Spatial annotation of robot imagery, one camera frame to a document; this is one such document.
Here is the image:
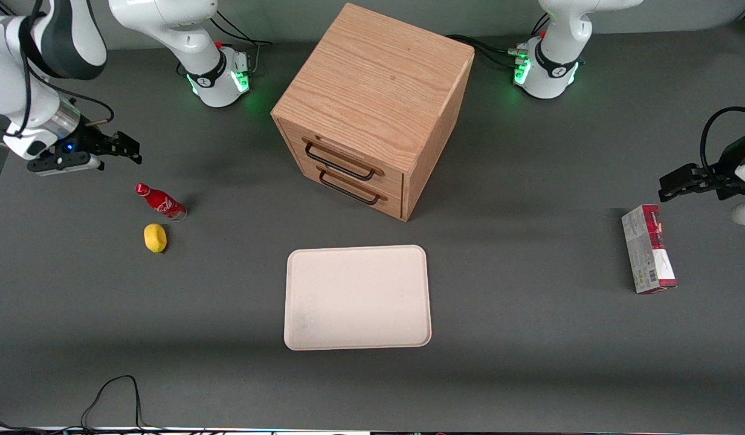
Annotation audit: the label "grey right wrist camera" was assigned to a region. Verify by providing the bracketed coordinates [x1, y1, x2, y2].
[27, 150, 105, 178]

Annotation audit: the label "yellow lemon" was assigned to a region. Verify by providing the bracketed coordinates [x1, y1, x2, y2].
[144, 224, 167, 254]

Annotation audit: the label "grey and red carton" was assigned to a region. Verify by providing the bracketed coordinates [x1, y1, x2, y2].
[621, 204, 679, 295]

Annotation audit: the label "black right base cables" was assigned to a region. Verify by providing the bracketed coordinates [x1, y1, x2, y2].
[212, 8, 272, 77]

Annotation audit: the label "black metal drawer handle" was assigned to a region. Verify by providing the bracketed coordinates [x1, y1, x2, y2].
[318, 169, 381, 206]
[303, 140, 376, 182]

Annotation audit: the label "wooden drawer cabinet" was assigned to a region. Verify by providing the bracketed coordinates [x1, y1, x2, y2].
[271, 2, 476, 222]

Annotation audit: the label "wooden drawer front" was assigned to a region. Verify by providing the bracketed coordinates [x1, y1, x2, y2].
[279, 118, 405, 195]
[297, 158, 404, 220]

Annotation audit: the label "red coke bottle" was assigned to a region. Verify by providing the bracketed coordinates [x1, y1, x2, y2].
[135, 182, 188, 222]

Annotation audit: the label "black cable on table edge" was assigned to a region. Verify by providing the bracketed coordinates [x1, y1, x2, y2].
[0, 375, 228, 435]

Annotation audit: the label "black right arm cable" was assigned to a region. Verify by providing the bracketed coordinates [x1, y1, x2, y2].
[17, 0, 115, 141]

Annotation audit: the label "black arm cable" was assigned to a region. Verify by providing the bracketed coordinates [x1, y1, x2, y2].
[17, 0, 115, 141]
[700, 106, 745, 177]

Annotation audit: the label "beige plastic tray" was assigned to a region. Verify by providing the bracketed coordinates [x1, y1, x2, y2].
[283, 244, 433, 351]

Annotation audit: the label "black left base cables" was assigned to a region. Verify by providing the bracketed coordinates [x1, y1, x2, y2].
[447, 12, 551, 71]

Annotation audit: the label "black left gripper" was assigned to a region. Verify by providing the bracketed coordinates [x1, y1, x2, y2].
[658, 130, 745, 204]

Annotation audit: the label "black base cables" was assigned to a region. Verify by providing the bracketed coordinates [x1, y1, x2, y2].
[447, 12, 551, 71]
[212, 8, 272, 77]

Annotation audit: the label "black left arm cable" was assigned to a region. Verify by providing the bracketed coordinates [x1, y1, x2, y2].
[700, 106, 745, 177]

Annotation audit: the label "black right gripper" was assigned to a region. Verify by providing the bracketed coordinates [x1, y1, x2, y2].
[69, 125, 143, 166]

